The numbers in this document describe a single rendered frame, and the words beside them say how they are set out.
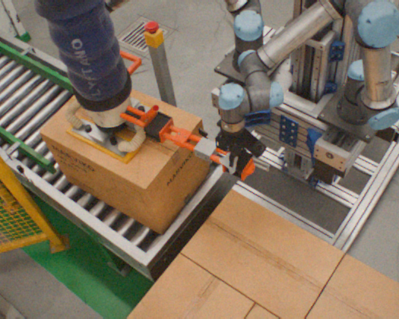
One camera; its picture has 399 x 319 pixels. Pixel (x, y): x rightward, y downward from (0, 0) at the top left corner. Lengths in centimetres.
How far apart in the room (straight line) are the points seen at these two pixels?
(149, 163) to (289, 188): 101
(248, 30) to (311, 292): 108
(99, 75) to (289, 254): 109
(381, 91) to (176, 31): 260
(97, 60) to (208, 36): 226
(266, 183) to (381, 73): 131
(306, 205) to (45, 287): 154
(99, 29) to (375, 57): 86
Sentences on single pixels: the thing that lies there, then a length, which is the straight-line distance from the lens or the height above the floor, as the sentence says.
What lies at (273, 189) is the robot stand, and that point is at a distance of 260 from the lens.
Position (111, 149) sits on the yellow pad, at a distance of 190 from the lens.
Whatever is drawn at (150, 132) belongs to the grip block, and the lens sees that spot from 174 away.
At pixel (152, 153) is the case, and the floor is 95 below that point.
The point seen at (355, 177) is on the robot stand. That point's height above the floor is 21.
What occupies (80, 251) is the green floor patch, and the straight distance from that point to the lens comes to 283.
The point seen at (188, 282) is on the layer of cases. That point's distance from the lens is 202.
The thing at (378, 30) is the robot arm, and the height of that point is 162.
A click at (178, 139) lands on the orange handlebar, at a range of 171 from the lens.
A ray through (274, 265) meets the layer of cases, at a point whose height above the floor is 54.
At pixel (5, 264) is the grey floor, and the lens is 299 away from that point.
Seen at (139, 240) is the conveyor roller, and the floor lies 54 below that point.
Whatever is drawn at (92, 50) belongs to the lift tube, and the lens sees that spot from 158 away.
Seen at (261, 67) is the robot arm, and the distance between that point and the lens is 147.
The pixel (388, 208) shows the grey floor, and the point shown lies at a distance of 288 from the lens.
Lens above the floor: 242
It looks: 54 degrees down
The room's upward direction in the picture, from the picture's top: 10 degrees counter-clockwise
